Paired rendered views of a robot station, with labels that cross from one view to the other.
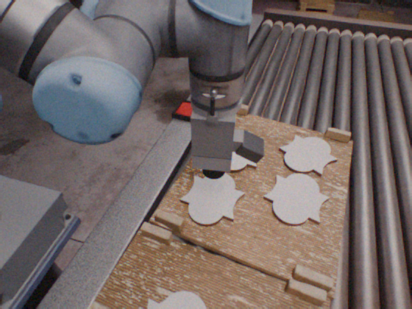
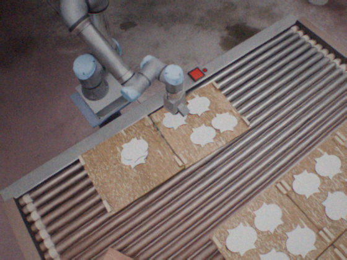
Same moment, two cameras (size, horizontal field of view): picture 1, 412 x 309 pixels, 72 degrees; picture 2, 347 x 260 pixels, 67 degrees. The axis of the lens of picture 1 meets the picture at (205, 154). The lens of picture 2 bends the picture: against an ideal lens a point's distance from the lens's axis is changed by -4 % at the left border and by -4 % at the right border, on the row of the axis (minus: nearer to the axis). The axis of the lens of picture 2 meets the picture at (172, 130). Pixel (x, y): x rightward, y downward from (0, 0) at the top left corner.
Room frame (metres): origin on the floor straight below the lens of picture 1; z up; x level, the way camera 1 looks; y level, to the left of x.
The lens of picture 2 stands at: (-0.21, -0.40, 2.20)
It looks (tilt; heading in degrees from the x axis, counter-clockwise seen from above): 64 degrees down; 36
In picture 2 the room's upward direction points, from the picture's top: 2 degrees counter-clockwise
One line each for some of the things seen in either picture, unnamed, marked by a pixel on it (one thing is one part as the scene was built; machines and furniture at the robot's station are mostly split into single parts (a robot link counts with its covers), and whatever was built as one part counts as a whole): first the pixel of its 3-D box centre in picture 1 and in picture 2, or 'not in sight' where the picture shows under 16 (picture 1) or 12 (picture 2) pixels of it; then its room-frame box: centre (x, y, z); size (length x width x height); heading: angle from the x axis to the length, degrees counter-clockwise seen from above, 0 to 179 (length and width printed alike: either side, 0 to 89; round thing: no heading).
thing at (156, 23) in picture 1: (132, 29); (152, 70); (0.34, 0.09, 1.29); 0.11 x 0.11 x 0.08; 86
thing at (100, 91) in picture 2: not in sight; (93, 84); (0.26, 0.45, 1.01); 0.15 x 0.15 x 0.10
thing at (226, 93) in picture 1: (216, 84); (173, 90); (0.35, -0.02, 1.21); 0.08 x 0.08 x 0.05
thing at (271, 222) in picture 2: not in sight; (269, 239); (0.08, -0.70, 0.94); 0.41 x 0.35 x 0.04; 160
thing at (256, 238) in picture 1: (263, 177); (199, 122); (0.41, -0.13, 0.93); 0.41 x 0.35 x 0.02; 156
